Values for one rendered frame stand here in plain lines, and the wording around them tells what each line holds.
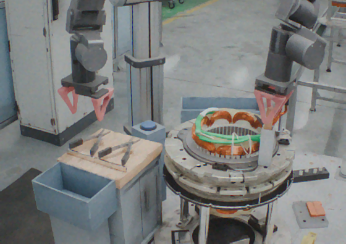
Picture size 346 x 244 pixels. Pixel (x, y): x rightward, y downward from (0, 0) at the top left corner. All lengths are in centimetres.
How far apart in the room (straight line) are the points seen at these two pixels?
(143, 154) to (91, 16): 36
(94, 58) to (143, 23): 48
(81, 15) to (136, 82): 52
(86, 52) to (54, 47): 225
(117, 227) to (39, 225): 157
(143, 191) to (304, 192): 59
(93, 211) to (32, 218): 175
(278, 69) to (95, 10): 41
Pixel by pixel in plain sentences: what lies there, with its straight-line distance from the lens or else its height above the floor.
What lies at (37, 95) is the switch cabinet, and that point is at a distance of 343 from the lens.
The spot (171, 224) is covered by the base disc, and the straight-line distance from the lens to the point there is 133.
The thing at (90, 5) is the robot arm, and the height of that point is 144.
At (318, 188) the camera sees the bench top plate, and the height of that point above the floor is 78.
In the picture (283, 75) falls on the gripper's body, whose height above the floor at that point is 131.
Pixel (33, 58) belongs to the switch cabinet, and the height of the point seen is 68.
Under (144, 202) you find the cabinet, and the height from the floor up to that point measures 93.
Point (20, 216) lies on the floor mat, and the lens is 278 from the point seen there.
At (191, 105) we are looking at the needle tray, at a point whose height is 104.
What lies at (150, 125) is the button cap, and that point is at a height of 104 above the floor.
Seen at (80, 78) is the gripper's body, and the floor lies 127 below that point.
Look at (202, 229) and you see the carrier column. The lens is 112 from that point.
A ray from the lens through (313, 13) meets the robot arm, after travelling 96.
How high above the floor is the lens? 163
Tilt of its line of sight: 24 degrees down
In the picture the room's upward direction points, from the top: straight up
